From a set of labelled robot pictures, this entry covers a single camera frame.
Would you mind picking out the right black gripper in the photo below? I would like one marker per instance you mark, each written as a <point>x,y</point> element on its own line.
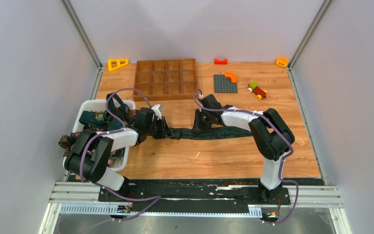
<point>197,126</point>

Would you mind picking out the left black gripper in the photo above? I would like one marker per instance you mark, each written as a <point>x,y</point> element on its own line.
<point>166,132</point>

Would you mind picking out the dark green leaf tie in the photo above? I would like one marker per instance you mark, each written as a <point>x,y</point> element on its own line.
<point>212,134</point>

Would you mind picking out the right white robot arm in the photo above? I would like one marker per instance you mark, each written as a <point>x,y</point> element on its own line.
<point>271,134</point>

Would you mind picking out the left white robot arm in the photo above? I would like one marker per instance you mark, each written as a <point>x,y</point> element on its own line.
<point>102,175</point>

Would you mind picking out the pile of patterned ties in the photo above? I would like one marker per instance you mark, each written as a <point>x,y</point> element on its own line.
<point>116,115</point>

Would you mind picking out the grey studded baseplate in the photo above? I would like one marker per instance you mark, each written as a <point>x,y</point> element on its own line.
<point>223,84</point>

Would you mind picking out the wooden compartment tray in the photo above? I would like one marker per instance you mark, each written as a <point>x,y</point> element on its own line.
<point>168,79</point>

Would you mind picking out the orange curved block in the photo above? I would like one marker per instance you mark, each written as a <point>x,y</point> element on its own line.
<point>230,75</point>

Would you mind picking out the red plastic block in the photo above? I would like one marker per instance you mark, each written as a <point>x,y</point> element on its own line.
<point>220,61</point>

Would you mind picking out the toy brick car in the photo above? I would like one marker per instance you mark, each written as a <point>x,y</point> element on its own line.
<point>253,87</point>

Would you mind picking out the white plastic basket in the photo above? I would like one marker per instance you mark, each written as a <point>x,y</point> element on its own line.
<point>122,161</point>

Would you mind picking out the yellow triangular block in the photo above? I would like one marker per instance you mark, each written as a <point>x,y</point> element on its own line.
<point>116,64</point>

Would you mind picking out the orange round block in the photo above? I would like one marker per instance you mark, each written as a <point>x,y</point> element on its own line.
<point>282,62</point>

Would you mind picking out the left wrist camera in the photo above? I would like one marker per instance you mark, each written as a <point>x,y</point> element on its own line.
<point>157,109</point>

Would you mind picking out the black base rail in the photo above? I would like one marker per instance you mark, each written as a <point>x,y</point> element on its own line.
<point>232,195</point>

